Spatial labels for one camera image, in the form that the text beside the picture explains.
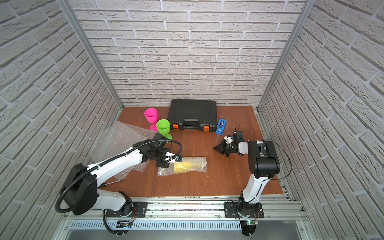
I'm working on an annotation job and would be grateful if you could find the bubble wrap sheet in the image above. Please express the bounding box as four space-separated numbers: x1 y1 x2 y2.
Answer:
158 156 208 176

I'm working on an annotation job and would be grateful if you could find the bubble wrap stack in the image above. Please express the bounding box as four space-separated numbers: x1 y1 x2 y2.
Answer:
90 121 156 164

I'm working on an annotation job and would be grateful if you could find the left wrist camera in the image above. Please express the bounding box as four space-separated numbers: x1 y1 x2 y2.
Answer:
163 152 183 163

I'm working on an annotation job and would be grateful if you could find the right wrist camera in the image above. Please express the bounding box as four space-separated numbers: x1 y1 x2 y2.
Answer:
224 136 233 145

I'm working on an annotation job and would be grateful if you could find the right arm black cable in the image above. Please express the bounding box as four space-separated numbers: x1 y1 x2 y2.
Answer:
233 123 293 181

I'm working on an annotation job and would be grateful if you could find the black plastic tool case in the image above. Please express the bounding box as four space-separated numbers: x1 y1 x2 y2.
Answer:
167 99 218 132

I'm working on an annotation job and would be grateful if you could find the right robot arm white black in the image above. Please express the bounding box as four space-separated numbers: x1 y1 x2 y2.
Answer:
213 136 281 211

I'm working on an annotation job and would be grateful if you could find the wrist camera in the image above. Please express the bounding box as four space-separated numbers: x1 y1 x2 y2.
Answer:
224 136 233 145
163 152 183 163

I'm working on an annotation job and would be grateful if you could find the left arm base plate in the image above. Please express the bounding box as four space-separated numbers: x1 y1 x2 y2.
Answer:
106 202 148 219

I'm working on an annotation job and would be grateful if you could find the blue tape dispenser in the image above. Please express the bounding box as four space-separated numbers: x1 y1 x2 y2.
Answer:
216 119 227 136

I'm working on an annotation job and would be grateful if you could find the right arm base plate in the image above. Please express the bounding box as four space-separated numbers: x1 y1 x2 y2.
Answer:
224 201 265 220

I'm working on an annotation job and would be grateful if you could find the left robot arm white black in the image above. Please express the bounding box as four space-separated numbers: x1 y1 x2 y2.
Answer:
55 133 183 217

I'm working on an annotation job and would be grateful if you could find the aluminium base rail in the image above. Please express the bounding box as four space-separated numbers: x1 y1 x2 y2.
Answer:
64 196 309 231

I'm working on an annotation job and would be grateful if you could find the green plastic wine glass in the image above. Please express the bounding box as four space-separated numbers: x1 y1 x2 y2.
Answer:
156 119 172 140

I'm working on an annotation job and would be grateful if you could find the yellow plastic wine glass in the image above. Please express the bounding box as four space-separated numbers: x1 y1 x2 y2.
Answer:
174 162 200 174

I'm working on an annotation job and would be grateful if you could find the pink plastic wine glass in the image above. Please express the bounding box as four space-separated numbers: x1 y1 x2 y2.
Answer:
144 108 159 131

